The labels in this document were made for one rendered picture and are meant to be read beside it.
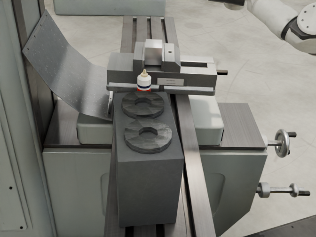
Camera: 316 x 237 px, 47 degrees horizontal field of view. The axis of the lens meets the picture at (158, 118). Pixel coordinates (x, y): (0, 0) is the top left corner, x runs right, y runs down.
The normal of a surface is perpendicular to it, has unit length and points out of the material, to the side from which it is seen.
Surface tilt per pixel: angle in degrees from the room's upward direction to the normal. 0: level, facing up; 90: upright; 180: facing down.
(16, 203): 88
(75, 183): 90
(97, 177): 90
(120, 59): 0
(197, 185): 0
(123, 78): 90
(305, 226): 0
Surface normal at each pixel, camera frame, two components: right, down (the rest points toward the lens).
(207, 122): 0.05, -0.79
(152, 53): -0.01, 0.61
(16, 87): 0.69, 0.45
